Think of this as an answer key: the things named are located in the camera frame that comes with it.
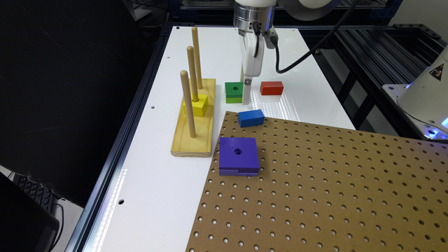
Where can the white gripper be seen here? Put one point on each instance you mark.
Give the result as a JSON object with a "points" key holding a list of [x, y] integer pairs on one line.
{"points": [[252, 53]]}

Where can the green square block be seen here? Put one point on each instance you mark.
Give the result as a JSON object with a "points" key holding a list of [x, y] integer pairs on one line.
{"points": [[233, 92]]}

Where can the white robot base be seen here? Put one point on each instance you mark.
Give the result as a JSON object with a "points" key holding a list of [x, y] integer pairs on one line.
{"points": [[424, 101]]}

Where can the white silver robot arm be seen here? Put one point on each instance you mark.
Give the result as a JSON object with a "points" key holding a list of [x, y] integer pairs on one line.
{"points": [[254, 20]]}

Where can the red rectangular block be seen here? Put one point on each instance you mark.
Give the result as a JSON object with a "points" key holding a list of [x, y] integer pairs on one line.
{"points": [[271, 88]]}

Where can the blue rectangular block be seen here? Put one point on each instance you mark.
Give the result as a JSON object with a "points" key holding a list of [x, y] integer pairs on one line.
{"points": [[250, 118]]}

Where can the yellow block on peg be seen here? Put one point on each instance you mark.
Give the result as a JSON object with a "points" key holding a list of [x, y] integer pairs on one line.
{"points": [[199, 108]]}

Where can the purple square block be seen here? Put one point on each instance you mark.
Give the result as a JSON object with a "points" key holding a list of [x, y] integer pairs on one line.
{"points": [[238, 156]]}

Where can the middle wooden peg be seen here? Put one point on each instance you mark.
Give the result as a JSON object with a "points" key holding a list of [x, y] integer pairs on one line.
{"points": [[193, 79]]}

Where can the wooden peg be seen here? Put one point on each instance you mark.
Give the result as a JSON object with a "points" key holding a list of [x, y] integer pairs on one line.
{"points": [[196, 50], [193, 79], [188, 103]]}

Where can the front wooden peg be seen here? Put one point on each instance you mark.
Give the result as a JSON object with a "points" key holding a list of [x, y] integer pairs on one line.
{"points": [[188, 103]]}

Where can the rear wooden peg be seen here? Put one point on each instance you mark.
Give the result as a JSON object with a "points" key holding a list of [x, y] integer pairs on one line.
{"points": [[196, 50]]}

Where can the brown pegboard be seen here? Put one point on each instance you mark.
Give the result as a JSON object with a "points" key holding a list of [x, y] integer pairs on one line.
{"points": [[323, 188]]}

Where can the black keyboard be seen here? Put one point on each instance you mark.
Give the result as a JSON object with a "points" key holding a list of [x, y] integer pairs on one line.
{"points": [[43, 196]]}

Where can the black monitor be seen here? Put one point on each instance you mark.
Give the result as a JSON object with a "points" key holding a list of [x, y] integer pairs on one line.
{"points": [[25, 225]]}

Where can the black aluminium frame rack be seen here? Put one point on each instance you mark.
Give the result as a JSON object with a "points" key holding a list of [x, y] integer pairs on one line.
{"points": [[360, 60]]}

